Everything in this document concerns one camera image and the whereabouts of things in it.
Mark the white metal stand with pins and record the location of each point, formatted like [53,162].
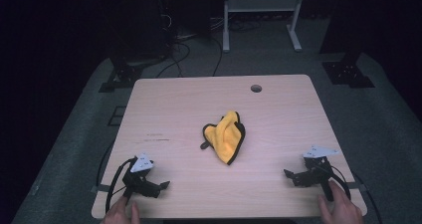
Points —
[262,4]

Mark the grey tape strip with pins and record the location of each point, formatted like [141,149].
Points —
[360,185]
[101,188]

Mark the black stand base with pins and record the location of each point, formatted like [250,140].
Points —
[122,76]

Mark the dark post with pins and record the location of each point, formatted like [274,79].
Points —
[345,21]

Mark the person's left hand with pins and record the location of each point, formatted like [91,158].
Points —
[119,214]

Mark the dark floor outlet frame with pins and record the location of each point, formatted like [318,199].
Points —
[116,115]

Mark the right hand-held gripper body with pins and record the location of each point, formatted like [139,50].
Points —
[316,174]

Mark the person's right hand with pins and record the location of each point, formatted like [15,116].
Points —
[341,210]

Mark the yellow cloth with dark back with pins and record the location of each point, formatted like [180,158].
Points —
[225,139]

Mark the black floor base plate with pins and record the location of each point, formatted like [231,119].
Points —
[346,74]

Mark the dark equipment rack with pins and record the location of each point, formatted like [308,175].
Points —
[142,21]

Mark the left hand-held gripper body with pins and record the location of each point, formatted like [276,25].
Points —
[137,180]

